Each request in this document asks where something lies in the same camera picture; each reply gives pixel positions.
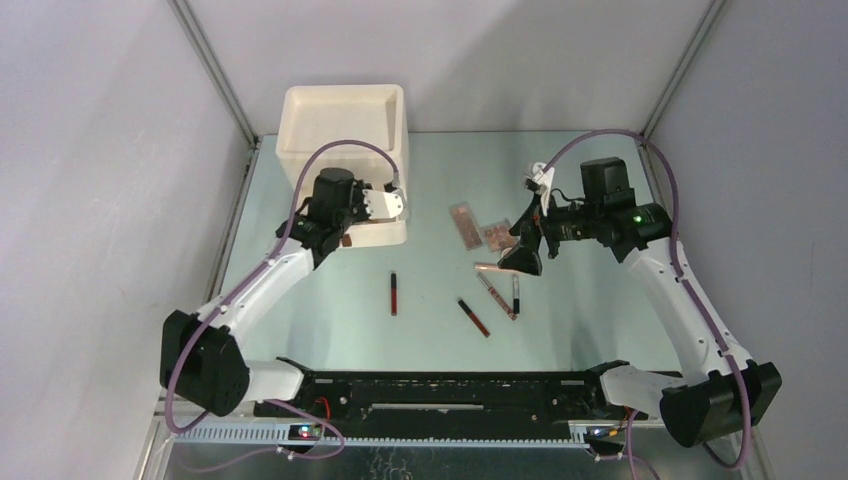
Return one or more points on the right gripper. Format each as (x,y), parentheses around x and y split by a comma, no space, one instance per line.
(530,228)

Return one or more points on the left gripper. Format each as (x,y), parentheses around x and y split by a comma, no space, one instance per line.
(363,207)

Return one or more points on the white drawer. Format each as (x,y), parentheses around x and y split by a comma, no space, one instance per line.
(378,232)

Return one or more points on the white drawer organizer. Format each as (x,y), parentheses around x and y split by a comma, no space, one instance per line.
(313,116)

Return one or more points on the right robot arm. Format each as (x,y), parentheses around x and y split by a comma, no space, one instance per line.
(721,389)

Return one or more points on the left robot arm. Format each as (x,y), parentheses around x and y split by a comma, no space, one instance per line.
(201,354)

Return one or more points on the clear mascara tube black cap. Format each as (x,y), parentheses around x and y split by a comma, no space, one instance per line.
(516,299)

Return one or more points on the small square blush palette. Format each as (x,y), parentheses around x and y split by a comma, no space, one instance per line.
(497,236)

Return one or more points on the pink concealer tube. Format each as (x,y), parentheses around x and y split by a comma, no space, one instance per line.
(488,267)

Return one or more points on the red lettered lip gloss tube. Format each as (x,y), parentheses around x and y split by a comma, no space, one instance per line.
(498,298)

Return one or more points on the long eyeshadow palette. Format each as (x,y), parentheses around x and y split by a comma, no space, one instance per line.
(466,225)

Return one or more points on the dark red lip gloss tube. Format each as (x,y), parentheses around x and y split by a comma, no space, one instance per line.
(473,317)

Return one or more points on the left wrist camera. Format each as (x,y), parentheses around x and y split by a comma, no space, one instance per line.
(382,205)

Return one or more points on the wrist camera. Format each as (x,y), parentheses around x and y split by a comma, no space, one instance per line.
(540,181)
(382,205)

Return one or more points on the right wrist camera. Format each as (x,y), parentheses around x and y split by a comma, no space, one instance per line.
(540,181)

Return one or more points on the aluminium frame rail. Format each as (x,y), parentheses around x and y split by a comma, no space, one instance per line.
(198,40)

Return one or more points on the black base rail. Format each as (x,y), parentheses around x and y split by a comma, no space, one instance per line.
(487,406)

